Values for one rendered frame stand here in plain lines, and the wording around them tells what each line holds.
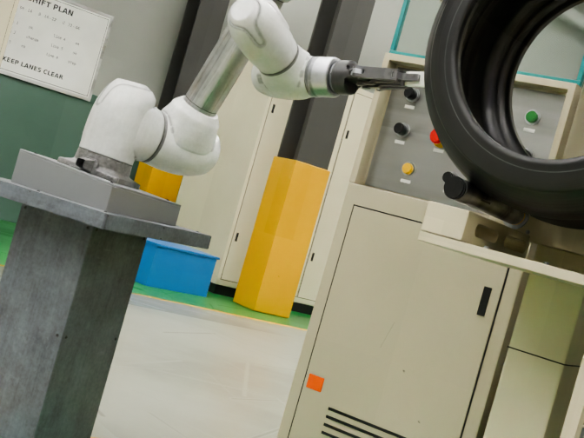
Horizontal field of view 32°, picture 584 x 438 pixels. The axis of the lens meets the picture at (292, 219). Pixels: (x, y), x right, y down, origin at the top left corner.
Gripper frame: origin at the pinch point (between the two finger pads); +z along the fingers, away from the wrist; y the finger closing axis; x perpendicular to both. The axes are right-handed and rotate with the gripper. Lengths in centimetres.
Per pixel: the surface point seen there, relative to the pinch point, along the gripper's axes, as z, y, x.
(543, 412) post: 27, 26, 64
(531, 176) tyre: 30.9, -12.4, 20.7
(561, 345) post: 29, 26, 50
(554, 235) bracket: 24.7, 23.9, 27.2
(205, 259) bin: -378, 436, 32
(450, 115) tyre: 13.4, -12.5, 10.0
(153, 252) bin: -390, 389, 34
